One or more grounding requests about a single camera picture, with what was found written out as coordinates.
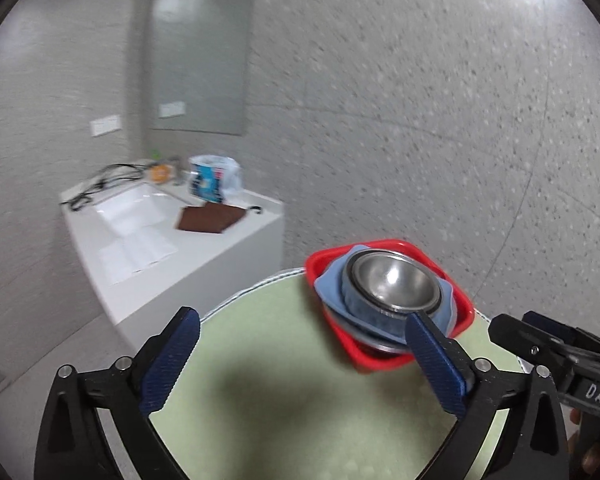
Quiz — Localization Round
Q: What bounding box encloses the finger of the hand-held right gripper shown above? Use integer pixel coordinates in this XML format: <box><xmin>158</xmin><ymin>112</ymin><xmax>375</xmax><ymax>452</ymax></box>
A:
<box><xmin>489</xmin><ymin>314</ymin><xmax>576</xmax><ymax>362</ymax></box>
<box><xmin>522</xmin><ymin>310</ymin><xmax>600</xmax><ymax>356</ymax></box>

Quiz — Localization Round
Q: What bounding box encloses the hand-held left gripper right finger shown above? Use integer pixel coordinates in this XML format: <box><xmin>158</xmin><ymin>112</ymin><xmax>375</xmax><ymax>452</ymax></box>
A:
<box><xmin>405</xmin><ymin>312</ymin><xmax>566</xmax><ymax>480</ymax></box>

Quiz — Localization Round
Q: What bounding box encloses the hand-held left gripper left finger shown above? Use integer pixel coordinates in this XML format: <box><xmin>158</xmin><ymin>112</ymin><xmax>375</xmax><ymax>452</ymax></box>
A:
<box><xmin>34</xmin><ymin>306</ymin><xmax>201</xmax><ymax>480</ymax></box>

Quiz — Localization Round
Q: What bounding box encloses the red square plastic basin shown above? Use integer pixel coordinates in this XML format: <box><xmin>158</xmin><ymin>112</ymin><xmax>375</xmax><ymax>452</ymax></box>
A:
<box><xmin>304</xmin><ymin>238</ymin><xmax>477</xmax><ymax>373</ymax></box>

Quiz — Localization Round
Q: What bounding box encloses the large steel bowl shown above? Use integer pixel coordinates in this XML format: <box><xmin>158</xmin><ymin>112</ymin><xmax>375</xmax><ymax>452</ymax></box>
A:
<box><xmin>330</xmin><ymin>310</ymin><xmax>412</xmax><ymax>357</ymax></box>

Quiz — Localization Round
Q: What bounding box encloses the medium steel bowl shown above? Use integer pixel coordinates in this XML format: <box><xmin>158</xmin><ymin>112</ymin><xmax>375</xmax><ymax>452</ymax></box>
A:
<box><xmin>341</xmin><ymin>249</ymin><xmax>442</xmax><ymax>332</ymax></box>

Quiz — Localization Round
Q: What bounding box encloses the small steel bowl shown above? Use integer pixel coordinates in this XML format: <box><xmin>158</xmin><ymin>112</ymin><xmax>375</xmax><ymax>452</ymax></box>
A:
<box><xmin>357</xmin><ymin>256</ymin><xmax>433</xmax><ymax>311</ymax></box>

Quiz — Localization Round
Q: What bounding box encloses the blue square plate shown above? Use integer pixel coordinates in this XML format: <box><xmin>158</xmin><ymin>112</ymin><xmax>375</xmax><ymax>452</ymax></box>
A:
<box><xmin>314</xmin><ymin>244</ymin><xmax>463</xmax><ymax>338</ymax></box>

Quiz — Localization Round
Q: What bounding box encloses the person's right hand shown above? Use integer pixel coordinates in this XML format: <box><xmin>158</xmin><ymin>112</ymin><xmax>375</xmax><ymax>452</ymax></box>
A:
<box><xmin>569</xmin><ymin>406</ymin><xmax>600</xmax><ymax>477</ymax></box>

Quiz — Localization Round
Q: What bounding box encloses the white sink counter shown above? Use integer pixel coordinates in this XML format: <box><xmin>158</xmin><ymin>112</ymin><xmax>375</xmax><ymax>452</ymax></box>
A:
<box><xmin>60</xmin><ymin>157</ymin><xmax>286</xmax><ymax>351</ymax></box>

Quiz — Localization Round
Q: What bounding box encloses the green round table mat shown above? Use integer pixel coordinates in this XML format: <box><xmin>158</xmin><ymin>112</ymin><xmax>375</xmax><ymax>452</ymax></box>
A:
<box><xmin>147</xmin><ymin>275</ymin><xmax>526</xmax><ymax>480</ymax></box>

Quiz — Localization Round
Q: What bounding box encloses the brown cloth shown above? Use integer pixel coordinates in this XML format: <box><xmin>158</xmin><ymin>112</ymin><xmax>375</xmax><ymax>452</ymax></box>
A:
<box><xmin>175</xmin><ymin>203</ymin><xmax>246</xmax><ymax>235</ymax></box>

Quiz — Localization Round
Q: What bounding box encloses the clear plastic bag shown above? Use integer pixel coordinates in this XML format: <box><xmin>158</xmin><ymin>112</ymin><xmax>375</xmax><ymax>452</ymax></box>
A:
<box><xmin>187</xmin><ymin>155</ymin><xmax>243</xmax><ymax>204</ymax></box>

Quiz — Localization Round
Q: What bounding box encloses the small orange container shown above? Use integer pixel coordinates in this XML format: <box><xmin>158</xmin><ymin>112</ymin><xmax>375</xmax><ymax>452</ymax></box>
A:
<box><xmin>149</xmin><ymin>157</ymin><xmax>181</xmax><ymax>183</ymax></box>

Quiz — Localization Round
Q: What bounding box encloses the black cable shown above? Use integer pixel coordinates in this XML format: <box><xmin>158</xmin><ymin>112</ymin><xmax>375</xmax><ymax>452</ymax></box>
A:
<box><xmin>67</xmin><ymin>162</ymin><xmax>146</xmax><ymax>211</ymax></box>

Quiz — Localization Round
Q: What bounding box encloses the white wall outlet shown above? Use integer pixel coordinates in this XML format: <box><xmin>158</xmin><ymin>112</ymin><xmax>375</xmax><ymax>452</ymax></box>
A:
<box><xmin>90</xmin><ymin>115</ymin><xmax>122</xmax><ymax>137</ymax></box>

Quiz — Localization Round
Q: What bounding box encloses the wall mirror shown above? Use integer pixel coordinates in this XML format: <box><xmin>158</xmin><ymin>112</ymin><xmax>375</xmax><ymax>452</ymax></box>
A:
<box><xmin>150</xmin><ymin>0</ymin><xmax>257</xmax><ymax>136</ymax></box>

